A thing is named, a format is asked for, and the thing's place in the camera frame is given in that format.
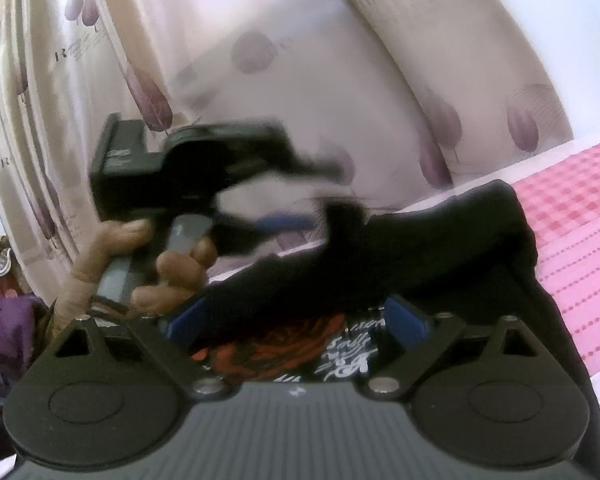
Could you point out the pink checked bed sheet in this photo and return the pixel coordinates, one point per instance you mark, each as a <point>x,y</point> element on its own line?
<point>539,259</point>

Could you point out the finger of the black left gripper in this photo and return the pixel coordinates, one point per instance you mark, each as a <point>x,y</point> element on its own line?
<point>288,161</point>
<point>233,235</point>

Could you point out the black printed small garment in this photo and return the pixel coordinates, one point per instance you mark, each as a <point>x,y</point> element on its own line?
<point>281,313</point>

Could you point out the purple clothing heap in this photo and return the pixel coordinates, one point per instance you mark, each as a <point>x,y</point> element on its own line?
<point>20,312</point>

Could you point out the leaf patterned beige curtain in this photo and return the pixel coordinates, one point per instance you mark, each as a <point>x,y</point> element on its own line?
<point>411,96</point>

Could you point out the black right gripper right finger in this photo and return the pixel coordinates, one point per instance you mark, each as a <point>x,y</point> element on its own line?
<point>489,394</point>

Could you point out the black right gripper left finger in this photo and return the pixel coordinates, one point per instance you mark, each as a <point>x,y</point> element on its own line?
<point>106,392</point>

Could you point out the person's left hand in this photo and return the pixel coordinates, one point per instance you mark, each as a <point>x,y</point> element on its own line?
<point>182,275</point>

